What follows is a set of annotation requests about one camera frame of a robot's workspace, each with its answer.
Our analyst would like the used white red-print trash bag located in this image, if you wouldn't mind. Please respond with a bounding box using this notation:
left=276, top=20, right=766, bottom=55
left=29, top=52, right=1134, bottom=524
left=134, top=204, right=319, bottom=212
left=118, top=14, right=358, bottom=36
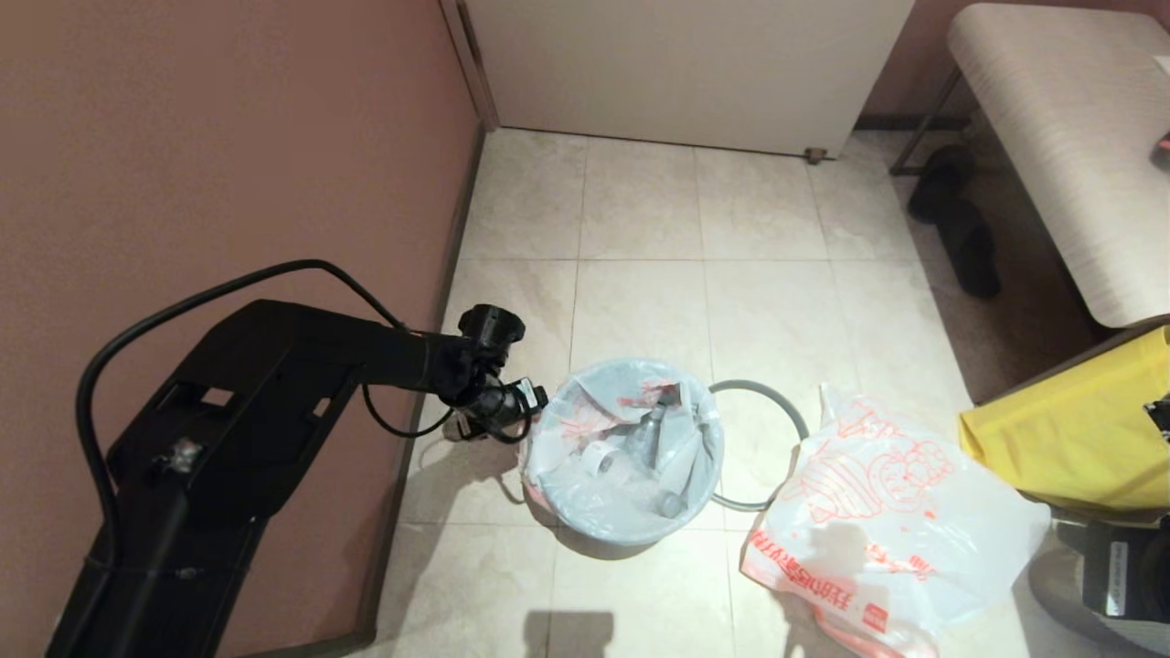
left=519, top=358, right=726, bottom=547

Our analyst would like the grey bin retaining ring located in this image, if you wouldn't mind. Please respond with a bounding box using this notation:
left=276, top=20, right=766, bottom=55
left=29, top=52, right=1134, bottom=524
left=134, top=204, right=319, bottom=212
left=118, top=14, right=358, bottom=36
left=708, top=380, right=811, bottom=511

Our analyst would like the yellow fabric bag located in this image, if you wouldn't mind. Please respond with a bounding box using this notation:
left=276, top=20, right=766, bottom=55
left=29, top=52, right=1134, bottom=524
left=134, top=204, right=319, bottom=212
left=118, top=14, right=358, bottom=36
left=957, top=324, right=1170, bottom=511

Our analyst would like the new white red-print plastic bag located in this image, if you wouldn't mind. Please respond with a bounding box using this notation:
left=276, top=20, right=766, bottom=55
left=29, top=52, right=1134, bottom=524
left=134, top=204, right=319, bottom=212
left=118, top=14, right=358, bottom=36
left=740, top=384, right=1052, bottom=658

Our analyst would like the grey round cushion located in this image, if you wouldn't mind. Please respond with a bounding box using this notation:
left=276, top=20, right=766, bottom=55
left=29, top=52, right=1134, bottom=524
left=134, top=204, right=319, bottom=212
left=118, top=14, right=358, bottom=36
left=1026, top=539, right=1170, bottom=658

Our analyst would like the clear plastic bottle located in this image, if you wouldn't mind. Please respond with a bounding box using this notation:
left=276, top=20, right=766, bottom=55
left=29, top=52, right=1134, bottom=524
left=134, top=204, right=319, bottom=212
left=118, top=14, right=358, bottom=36
left=583, top=441, right=688, bottom=520
left=631, top=407, right=668, bottom=478

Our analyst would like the white door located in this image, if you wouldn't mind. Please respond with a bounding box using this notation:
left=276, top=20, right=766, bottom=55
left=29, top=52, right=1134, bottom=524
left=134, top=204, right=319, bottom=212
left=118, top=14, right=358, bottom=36
left=462, top=0, right=915, bottom=161

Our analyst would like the black slipper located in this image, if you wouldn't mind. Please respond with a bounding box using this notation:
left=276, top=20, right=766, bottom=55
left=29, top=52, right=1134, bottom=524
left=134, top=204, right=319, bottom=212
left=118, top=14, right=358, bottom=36
left=907, top=144, right=974, bottom=223
left=932, top=197, right=999, bottom=298

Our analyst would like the beige wood-grain bench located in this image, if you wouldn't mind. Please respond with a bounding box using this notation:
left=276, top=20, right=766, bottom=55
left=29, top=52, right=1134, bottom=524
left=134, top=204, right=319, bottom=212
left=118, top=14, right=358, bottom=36
left=948, top=3, right=1170, bottom=328

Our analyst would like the grey metal bench leg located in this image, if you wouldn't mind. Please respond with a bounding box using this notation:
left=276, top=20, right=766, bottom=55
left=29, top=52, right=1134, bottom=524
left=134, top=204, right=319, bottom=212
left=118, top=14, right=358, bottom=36
left=888, top=69, right=963, bottom=176

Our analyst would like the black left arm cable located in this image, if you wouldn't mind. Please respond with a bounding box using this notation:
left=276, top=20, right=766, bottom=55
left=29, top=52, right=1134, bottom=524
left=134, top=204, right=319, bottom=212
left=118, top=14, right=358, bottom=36
left=76, top=260, right=536, bottom=658

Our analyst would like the beige door frame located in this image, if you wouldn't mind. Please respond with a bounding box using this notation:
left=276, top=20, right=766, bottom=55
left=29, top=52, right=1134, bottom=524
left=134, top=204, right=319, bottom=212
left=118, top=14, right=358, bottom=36
left=441, top=0, right=502, bottom=132

